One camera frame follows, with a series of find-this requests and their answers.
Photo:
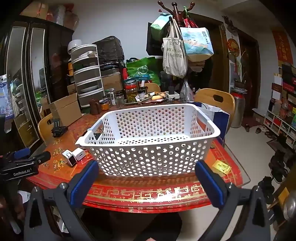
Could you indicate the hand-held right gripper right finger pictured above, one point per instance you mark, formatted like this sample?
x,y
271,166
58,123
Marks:
x,y
209,184

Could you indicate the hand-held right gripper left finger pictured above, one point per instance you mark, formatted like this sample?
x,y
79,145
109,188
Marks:
x,y
81,184

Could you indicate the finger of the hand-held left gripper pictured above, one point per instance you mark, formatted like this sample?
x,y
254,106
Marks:
x,y
22,153
39,157

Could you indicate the white charger with printed label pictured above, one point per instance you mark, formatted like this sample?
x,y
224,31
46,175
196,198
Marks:
x,y
69,158

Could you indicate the plain white cube charger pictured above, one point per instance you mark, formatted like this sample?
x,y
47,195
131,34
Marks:
x,y
79,153

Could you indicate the black toy car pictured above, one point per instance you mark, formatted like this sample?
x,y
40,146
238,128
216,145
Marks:
x,y
58,129

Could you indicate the white perforated plastic basket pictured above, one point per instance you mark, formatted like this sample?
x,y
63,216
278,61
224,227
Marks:
x,y
148,157

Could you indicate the gold card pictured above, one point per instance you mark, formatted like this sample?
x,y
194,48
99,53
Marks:
x,y
220,166

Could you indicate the open cardboard box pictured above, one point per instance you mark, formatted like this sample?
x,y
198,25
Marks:
x,y
66,110

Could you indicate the blue and white paper bag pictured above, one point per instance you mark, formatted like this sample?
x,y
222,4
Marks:
x,y
219,118

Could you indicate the metal canister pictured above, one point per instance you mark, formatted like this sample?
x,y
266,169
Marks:
x,y
238,109

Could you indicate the small orange jar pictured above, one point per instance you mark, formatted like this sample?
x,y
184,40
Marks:
x,y
104,105

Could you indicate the dark wooden cabinet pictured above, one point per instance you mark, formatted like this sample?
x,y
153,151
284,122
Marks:
x,y
34,69

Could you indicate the white shoe shelf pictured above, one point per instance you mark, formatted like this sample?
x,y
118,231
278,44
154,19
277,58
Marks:
x,y
281,125

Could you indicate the empty glass jar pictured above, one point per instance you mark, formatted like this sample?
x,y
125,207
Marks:
x,y
119,98

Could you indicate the clear plastic bag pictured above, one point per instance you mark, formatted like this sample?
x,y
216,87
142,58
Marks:
x,y
186,91

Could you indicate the white plastic drawer unit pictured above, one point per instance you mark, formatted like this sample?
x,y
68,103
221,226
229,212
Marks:
x,y
86,74

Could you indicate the white power strip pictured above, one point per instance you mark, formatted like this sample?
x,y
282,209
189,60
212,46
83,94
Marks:
x,y
173,93

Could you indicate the glass jar with red lid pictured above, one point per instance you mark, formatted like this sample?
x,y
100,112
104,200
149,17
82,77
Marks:
x,y
131,91

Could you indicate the brown cardboard box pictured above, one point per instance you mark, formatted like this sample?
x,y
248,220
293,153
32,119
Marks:
x,y
113,81

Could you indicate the white round appliance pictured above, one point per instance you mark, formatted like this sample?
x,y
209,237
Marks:
x,y
75,45

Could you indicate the black quilted bag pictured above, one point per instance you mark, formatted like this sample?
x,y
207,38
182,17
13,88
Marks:
x,y
108,49

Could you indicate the green shopping bag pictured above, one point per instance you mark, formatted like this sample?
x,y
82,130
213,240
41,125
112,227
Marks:
x,y
143,69

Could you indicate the beige canvas tote bag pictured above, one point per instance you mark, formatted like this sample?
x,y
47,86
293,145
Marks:
x,y
174,55

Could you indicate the illustrated tote bag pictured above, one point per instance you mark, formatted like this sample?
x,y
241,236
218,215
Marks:
x,y
196,44

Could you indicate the green gift bag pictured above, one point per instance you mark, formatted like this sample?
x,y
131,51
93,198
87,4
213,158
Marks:
x,y
159,24

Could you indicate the wooden coat rack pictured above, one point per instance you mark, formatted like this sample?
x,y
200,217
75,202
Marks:
x,y
177,14

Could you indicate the red wall poster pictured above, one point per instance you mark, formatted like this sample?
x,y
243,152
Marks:
x,y
282,46

